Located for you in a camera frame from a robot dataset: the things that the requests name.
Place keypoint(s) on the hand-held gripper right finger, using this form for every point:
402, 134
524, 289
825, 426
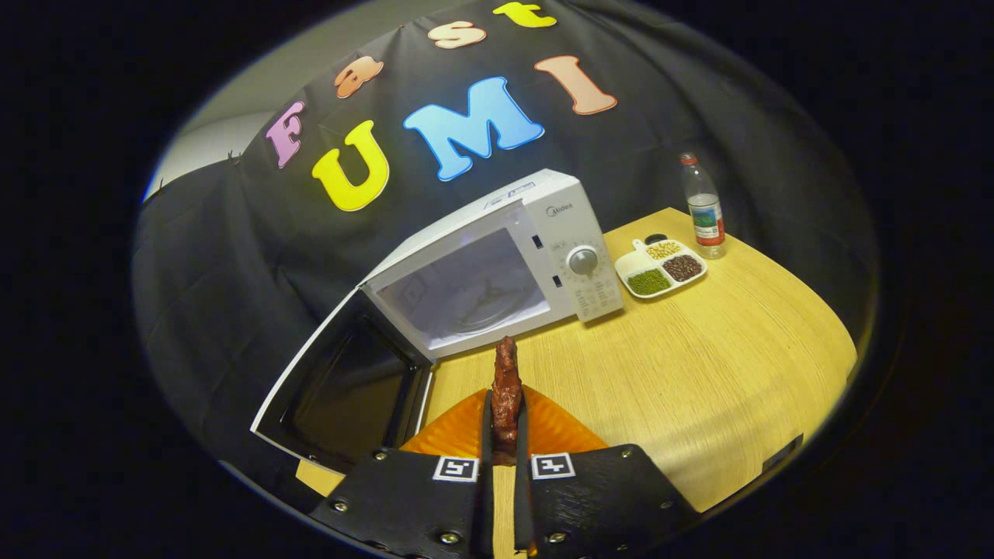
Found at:
522, 505

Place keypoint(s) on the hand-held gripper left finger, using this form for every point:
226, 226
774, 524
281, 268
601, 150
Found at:
485, 505

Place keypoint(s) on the red-brown meat piece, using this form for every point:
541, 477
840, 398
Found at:
506, 388

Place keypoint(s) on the white toaster oven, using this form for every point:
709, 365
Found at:
567, 225

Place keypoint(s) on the white divided tray of beans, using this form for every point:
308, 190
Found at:
683, 268

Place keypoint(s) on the clear bottle with red label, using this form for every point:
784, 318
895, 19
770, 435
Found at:
705, 217

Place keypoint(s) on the black backdrop cloth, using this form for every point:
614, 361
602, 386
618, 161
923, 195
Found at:
233, 233

